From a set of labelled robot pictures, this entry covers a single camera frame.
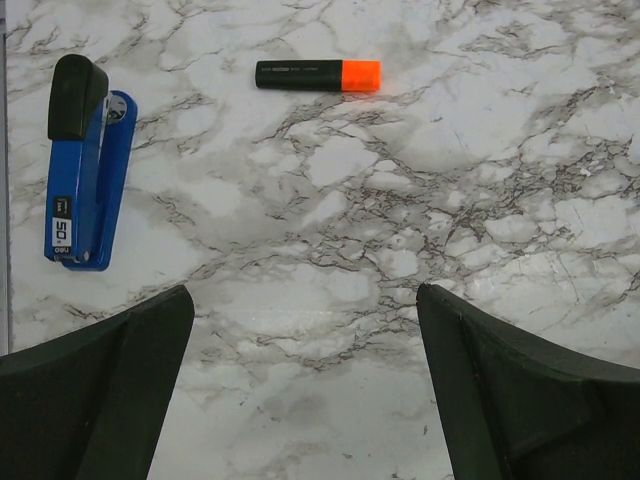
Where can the black orange highlighter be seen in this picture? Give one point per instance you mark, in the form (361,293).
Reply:
(319,75)

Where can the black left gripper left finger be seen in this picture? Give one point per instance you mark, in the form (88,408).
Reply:
(91,404)

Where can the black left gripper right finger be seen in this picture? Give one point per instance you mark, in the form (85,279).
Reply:
(515,406)

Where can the blue black stapler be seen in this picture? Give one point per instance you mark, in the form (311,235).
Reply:
(91,129)

